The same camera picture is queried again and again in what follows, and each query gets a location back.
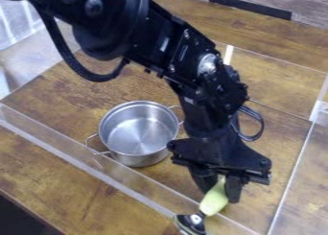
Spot clear acrylic front barrier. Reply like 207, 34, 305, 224
0, 106, 261, 235

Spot black strip on table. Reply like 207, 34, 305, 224
209, 0, 291, 20

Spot clear acrylic right barrier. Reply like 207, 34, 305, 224
267, 75, 328, 235

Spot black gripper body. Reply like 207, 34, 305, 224
166, 126, 271, 184

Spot green handled metal spoon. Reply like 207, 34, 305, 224
173, 177, 227, 235

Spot black cable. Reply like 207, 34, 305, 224
39, 12, 130, 83

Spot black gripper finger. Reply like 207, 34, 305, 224
187, 166, 217, 193
223, 176, 243, 203

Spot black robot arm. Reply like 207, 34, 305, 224
11, 0, 271, 202

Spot stainless steel pot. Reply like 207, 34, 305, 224
85, 101, 182, 168

